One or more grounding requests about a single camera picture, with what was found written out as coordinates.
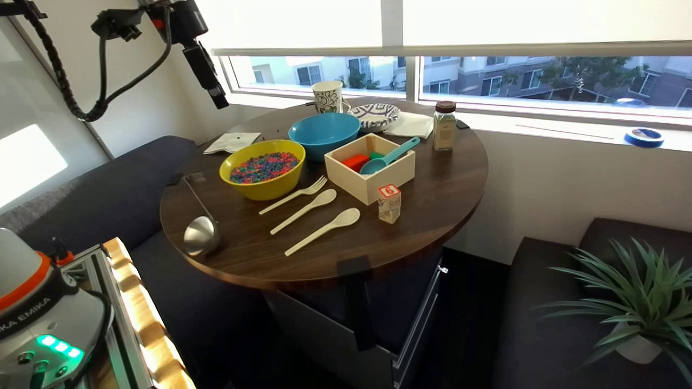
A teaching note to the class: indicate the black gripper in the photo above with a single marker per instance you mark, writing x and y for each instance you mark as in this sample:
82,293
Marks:
188,25

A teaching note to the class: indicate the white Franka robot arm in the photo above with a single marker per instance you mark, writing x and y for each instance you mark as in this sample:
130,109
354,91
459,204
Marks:
28,316

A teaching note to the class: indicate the yellow bowl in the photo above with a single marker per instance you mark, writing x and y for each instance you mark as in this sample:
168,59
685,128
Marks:
262,190

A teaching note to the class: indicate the blue bowl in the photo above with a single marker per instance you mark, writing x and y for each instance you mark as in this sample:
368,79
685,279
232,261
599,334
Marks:
326,131

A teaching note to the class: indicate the flat white paper napkin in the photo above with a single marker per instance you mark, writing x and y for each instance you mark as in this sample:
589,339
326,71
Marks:
232,142

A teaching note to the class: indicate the white roller blind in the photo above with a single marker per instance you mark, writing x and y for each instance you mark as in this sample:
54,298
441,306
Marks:
289,22
547,22

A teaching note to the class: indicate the colourful cereal heap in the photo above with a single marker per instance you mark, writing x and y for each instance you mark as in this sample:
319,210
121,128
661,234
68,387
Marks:
262,168

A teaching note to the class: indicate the patterned paper cup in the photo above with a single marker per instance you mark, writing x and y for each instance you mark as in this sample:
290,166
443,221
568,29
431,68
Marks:
327,98

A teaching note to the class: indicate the cream plastic fork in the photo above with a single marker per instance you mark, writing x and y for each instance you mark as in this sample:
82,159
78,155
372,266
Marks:
294,195

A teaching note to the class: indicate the dark blue sofa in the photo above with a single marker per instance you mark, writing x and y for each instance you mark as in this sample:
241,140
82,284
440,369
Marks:
109,195

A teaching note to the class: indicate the metal ladle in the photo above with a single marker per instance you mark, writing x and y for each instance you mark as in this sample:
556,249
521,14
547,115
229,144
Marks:
199,234

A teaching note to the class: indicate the small cream plastic spoon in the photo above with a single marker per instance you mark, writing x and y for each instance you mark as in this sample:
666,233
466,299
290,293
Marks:
320,199

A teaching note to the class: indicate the black white patterned plate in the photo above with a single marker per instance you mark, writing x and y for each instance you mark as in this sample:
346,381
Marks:
372,114

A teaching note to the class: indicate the red plastic cup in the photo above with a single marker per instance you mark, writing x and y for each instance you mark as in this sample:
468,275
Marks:
356,162

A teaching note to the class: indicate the teal plastic scoop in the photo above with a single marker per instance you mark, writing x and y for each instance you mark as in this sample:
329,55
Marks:
374,166

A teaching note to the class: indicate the large cream plastic spoon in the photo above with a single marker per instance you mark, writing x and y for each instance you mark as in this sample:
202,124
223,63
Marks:
344,218

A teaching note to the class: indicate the wooden box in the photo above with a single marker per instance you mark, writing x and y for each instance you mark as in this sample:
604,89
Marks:
371,188

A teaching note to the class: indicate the folded white napkin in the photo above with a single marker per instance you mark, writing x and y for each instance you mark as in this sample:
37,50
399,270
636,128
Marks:
411,124

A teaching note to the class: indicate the small toy milk carton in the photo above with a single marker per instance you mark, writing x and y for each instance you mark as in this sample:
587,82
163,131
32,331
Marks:
389,207

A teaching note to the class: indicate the glass jar with dark lid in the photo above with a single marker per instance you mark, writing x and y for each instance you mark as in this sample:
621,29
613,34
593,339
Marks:
443,131

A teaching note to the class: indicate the dark armchair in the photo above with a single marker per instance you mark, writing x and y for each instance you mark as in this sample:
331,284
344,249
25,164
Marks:
547,331

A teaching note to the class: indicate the blue dish on windowsill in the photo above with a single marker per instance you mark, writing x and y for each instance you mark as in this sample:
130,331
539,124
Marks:
644,138

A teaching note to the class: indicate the green spiky plant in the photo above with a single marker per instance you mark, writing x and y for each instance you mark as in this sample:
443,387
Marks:
635,294

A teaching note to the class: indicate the white plant pot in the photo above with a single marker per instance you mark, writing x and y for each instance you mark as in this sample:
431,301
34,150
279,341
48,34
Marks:
639,350

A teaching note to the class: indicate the yellow wooden block rail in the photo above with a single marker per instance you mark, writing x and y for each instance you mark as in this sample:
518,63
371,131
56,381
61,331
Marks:
144,316

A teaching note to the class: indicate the grey table pedestal cabinet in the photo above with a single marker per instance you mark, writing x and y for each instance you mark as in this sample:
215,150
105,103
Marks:
326,339

